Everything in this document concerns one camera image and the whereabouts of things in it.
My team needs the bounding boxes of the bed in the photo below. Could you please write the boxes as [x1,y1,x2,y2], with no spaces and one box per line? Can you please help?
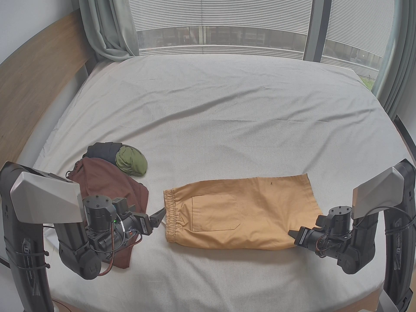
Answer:
[0,8,416,312]

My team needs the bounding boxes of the grey-green curtain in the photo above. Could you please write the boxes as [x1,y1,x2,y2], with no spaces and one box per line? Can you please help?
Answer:
[76,0,140,62]
[372,0,416,116]

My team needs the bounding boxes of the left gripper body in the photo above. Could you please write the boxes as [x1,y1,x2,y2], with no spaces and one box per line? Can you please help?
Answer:
[116,213,156,241]

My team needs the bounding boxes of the tan shorts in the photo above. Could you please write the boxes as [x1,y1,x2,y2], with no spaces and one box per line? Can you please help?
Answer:
[162,173,324,251]

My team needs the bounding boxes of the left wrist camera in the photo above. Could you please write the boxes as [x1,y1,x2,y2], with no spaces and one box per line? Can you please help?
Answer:
[112,198,135,214]

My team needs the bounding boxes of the black garment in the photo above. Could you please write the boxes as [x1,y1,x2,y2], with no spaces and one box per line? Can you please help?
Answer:
[82,143,123,166]

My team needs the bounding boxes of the window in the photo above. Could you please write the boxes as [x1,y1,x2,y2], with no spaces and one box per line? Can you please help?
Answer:
[125,0,402,84]

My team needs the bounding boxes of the brown garment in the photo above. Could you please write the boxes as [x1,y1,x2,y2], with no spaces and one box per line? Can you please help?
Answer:
[65,157,149,269]

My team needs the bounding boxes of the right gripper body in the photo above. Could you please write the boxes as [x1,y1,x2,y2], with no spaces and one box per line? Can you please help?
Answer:
[293,226,325,251]

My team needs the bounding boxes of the green garment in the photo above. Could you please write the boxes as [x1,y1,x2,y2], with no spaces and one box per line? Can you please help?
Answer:
[115,145,148,177]

